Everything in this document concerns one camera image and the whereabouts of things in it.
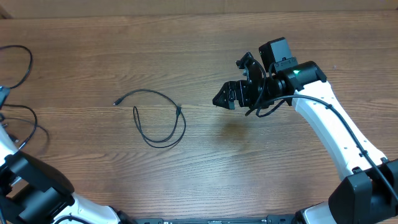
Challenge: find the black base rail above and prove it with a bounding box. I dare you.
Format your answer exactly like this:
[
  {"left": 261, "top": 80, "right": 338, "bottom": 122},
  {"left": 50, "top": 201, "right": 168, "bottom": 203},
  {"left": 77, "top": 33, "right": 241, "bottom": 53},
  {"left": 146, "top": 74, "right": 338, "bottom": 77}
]
[{"left": 132, "top": 214, "right": 301, "bottom": 224}]

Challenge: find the black USB-A cable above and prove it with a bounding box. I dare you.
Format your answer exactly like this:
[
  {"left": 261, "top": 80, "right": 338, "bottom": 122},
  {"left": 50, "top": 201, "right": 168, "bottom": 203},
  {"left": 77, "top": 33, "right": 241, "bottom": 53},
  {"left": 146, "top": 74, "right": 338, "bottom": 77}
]
[{"left": 113, "top": 88, "right": 187, "bottom": 149}]

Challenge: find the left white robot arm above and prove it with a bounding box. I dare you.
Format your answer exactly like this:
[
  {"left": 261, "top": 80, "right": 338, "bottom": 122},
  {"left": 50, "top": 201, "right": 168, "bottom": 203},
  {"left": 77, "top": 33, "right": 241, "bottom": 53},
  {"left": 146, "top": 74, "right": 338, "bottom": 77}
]
[{"left": 1, "top": 128, "right": 134, "bottom": 224}]

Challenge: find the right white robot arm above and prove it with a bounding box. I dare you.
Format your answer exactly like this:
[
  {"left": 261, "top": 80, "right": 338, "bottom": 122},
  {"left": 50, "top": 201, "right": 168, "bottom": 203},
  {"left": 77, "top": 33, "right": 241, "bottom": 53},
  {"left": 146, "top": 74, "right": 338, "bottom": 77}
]
[{"left": 212, "top": 37, "right": 397, "bottom": 223}]

